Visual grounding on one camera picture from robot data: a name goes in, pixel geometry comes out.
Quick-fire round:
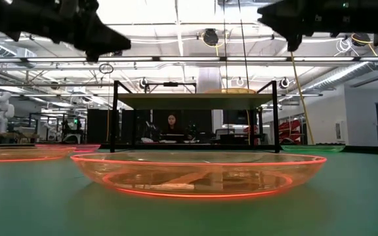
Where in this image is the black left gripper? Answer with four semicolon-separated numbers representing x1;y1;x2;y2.
11;0;133;63

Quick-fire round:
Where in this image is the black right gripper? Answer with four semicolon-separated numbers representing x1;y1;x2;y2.
257;0;373;52

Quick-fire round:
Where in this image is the translucent orange plastic plate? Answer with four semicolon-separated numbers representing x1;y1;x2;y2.
204;87;257;95
0;146;77;164

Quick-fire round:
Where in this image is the translucent green plastic plate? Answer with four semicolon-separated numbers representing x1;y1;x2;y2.
280;144;347;153

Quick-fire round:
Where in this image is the long ceiling light bar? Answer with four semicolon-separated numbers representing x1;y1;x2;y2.
0;56;378;64

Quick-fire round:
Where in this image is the red storage bin rack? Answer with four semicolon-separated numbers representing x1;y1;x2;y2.
278;119;305;145

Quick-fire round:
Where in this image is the black monitor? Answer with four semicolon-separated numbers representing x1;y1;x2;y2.
222;109;251;126

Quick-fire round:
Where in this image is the person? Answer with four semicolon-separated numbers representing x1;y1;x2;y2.
161;113;190;144

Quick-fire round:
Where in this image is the white robot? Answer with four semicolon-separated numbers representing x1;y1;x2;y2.
0;90;15;134

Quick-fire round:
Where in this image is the hanging cable ring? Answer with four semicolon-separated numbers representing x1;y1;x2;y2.
98;62;114;75

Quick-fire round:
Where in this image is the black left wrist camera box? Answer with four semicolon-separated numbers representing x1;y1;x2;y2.
57;0;100;14

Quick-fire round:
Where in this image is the yellow hanging cord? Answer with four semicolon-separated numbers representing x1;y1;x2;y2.
289;50;315;146

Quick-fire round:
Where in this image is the black ceiling cable reel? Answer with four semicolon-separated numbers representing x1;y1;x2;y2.
351;32;372;47
201;28;221;47

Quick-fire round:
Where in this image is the grey ventilation duct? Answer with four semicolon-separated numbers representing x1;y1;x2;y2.
302;44;378;94

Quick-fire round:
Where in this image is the wooden shelf with black frame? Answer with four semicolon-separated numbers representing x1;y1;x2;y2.
109;80;281;154

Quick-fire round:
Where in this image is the black table edge rail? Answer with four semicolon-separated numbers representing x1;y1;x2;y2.
0;142;378;155

